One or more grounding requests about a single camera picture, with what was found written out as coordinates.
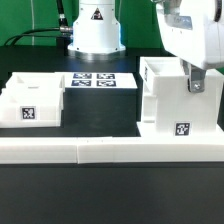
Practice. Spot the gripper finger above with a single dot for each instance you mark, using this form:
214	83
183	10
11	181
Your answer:
196	77

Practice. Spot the white drawer cabinet box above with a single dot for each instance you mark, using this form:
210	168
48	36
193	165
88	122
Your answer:
169	108

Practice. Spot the white marker base plate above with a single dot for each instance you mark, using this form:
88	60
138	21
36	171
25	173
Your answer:
98	80

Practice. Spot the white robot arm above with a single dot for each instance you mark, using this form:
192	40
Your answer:
96	32

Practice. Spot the white drawer tray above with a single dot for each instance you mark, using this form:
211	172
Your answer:
42	82
26	108

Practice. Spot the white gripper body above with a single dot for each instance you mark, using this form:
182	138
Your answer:
193	30

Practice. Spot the white rear drawer tray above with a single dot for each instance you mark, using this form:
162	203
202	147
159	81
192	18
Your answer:
42	82

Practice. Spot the white front drawer tray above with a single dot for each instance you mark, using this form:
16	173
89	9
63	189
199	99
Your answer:
26	108

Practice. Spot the white L-shaped fence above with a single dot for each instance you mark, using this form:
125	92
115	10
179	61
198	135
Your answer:
74	150

